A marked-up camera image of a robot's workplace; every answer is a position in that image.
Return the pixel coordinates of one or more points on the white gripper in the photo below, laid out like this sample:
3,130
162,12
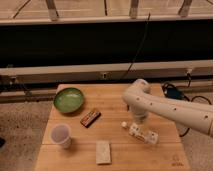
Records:
140,117

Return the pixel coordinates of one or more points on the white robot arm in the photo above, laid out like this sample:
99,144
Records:
196,116

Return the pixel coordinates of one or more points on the blue black power adapter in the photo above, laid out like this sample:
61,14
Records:
170,91

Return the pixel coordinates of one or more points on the beige sponge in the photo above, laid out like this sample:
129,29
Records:
103,152

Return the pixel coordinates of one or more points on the brown chocolate bar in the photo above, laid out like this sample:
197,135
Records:
89,118

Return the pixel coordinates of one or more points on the green bowl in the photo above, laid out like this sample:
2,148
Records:
68,100

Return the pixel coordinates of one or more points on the translucent plastic cup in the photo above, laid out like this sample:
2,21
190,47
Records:
60,135

